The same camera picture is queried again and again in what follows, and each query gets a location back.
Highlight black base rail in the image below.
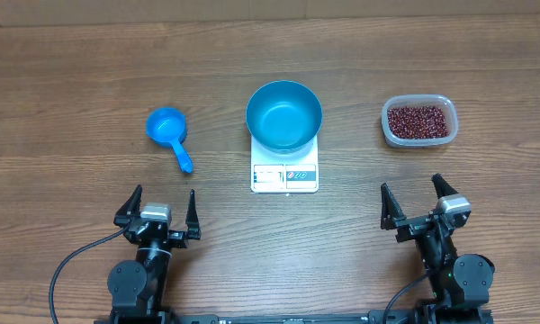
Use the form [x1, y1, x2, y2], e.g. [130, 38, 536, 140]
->
[94, 310, 494, 324]

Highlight blue plastic measuring scoop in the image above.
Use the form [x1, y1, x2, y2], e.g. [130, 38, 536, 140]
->
[146, 107, 194, 174]

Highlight white digital kitchen scale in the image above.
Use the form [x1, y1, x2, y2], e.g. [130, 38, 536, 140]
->
[250, 137, 320, 194]

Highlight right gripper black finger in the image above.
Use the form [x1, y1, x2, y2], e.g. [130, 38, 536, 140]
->
[431, 173, 458, 199]
[381, 183, 407, 230]

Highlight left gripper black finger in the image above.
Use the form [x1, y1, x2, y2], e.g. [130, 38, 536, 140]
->
[185, 189, 201, 240]
[113, 184, 143, 226]

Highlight red adzuki beans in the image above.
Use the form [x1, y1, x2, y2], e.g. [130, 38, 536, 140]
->
[387, 105, 448, 140]

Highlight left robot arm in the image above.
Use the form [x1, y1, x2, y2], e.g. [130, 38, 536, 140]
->
[107, 185, 202, 323]

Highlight clear plastic container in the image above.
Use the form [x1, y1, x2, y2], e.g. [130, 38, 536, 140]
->
[381, 94, 459, 149]

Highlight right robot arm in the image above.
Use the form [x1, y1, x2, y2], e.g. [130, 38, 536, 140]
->
[379, 174, 495, 323]

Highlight blue metal bowl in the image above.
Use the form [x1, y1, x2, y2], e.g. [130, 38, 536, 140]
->
[245, 80, 324, 153]

